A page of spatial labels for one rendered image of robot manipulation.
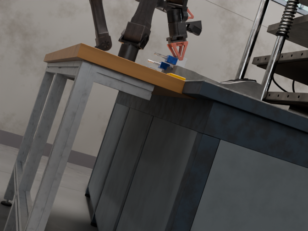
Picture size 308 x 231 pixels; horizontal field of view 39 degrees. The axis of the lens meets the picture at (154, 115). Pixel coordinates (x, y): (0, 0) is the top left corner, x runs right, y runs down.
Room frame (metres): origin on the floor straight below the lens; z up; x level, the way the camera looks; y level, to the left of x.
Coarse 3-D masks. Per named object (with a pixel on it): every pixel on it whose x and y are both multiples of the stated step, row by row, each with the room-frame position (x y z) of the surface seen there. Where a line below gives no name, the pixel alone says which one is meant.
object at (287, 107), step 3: (276, 105) 2.56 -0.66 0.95; (279, 105) 2.53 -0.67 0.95; (282, 105) 2.50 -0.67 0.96; (285, 105) 2.47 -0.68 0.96; (288, 105) 2.43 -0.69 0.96; (285, 108) 2.46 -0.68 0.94; (288, 108) 2.42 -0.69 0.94; (291, 108) 2.43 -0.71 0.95; (294, 108) 2.43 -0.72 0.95; (294, 111) 2.43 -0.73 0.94; (297, 111) 2.43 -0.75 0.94; (300, 111) 2.44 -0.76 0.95; (303, 111) 2.44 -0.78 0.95; (300, 114) 2.44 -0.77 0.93; (303, 114) 2.44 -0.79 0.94; (306, 114) 2.45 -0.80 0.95
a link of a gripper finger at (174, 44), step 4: (168, 40) 1.80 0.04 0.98; (172, 40) 1.77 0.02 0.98; (180, 40) 1.75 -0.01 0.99; (172, 44) 1.75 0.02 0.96; (176, 44) 1.76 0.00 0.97; (180, 44) 1.76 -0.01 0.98; (184, 44) 1.76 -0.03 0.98; (176, 48) 1.76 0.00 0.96; (184, 48) 1.77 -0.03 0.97; (176, 52) 1.77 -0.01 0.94; (184, 52) 1.77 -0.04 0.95; (180, 56) 1.77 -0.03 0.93
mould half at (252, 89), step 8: (168, 72) 1.83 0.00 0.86; (176, 72) 1.72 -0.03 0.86; (184, 72) 1.73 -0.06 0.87; (192, 72) 1.74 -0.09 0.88; (208, 80) 1.75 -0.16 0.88; (232, 88) 1.78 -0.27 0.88; (240, 88) 1.78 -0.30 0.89; (248, 88) 1.79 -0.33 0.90; (256, 88) 1.80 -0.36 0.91; (256, 96) 1.80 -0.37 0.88
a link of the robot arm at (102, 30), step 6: (90, 0) 2.02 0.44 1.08; (96, 0) 2.02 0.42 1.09; (102, 0) 2.04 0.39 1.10; (96, 6) 2.02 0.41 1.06; (102, 6) 2.03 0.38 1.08; (96, 12) 2.03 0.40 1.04; (102, 12) 2.04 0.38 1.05; (96, 18) 2.03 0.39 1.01; (102, 18) 2.04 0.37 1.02; (96, 24) 2.04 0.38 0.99; (102, 24) 2.04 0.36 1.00; (96, 30) 2.05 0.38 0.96; (102, 30) 2.04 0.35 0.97; (96, 36) 2.07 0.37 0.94; (102, 36) 2.04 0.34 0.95; (108, 36) 2.05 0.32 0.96; (96, 42) 2.08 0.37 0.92; (108, 48) 2.05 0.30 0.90
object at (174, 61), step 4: (156, 52) 1.78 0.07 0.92; (160, 56) 1.79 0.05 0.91; (164, 56) 1.79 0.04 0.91; (168, 56) 1.78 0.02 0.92; (172, 56) 1.78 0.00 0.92; (176, 56) 1.82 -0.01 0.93; (168, 60) 1.78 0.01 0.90; (172, 60) 1.78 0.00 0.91; (176, 60) 1.78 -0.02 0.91; (180, 60) 1.78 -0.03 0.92; (184, 60) 1.79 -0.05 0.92; (172, 64) 1.80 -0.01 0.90; (176, 64) 1.78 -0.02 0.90; (180, 64) 1.78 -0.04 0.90; (184, 64) 1.79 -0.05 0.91
